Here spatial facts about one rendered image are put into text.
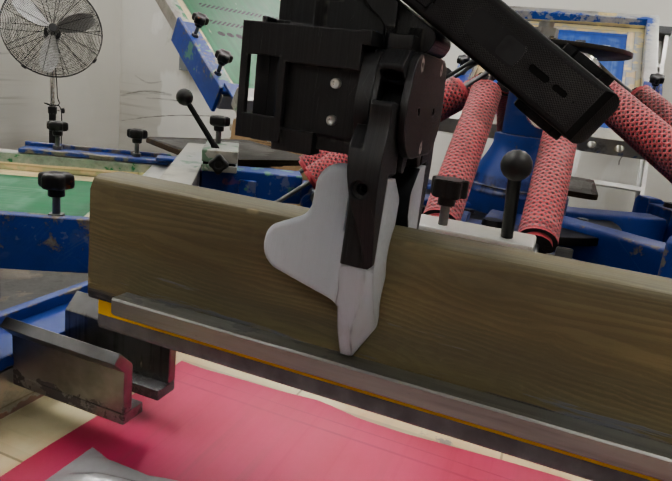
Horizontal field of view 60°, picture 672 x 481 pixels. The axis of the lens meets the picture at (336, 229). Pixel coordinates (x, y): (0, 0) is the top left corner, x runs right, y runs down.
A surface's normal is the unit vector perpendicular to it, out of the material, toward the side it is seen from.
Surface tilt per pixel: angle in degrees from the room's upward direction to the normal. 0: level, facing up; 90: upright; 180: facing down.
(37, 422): 0
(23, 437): 0
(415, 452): 0
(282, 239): 84
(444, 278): 89
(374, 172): 83
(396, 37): 90
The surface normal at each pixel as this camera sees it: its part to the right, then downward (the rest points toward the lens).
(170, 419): 0.11, -0.96
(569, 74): -0.34, 0.24
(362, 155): -0.33, -0.04
